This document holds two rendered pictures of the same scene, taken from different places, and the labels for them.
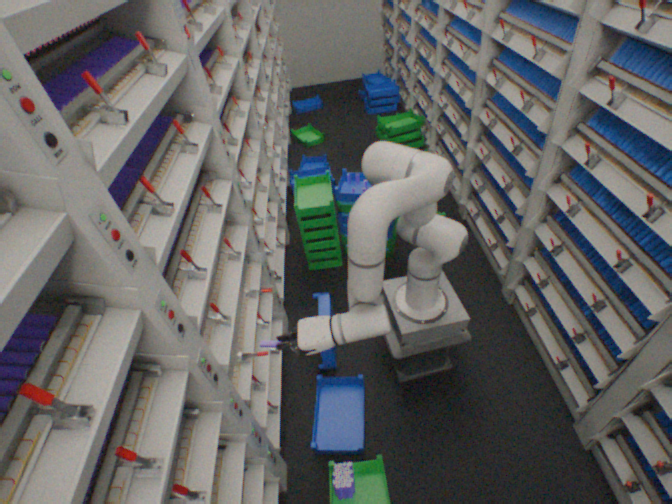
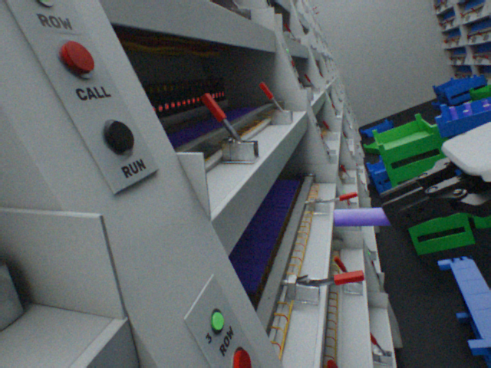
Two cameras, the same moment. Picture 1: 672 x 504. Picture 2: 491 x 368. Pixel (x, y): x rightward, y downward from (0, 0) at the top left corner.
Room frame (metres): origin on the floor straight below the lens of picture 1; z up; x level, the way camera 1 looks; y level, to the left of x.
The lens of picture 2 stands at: (0.31, 0.21, 0.79)
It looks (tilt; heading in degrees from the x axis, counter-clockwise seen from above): 11 degrees down; 22
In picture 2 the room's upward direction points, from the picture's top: 25 degrees counter-clockwise
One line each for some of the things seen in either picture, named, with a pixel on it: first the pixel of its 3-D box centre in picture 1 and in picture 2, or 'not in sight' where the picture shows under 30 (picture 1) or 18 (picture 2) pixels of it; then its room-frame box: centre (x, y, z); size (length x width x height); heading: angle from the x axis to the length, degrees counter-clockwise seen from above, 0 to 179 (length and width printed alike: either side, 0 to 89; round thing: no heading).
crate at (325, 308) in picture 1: (324, 330); (482, 328); (1.03, 0.11, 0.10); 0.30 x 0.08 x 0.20; 176
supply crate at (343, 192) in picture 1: (366, 185); (487, 107); (1.68, -0.22, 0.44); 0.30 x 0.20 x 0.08; 70
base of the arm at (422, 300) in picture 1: (422, 285); not in sight; (0.89, -0.30, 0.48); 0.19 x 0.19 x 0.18
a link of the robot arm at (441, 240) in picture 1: (436, 247); not in sight; (0.87, -0.34, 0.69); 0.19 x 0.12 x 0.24; 46
